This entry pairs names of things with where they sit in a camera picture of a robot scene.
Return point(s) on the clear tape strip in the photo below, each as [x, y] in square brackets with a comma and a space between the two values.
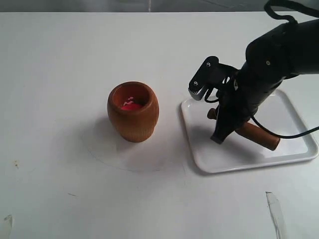
[276, 215]

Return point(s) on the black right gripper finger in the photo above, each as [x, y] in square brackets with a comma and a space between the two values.
[228, 120]

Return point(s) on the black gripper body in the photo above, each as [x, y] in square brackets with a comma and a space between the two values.
[241, 97]

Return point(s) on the white rectangular tray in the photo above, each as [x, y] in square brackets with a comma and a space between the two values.
[277, 113]

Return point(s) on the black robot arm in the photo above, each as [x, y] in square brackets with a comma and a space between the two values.
[285, 52]

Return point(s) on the red object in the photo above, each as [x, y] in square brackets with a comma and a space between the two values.
[131, 104]

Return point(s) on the wooden mortar cup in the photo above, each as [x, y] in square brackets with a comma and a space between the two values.
[133, 126]

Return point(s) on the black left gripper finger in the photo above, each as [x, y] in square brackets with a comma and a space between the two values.
[210, 75]

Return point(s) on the brown wooden pestle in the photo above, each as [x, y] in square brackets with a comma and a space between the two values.
[252, 133]

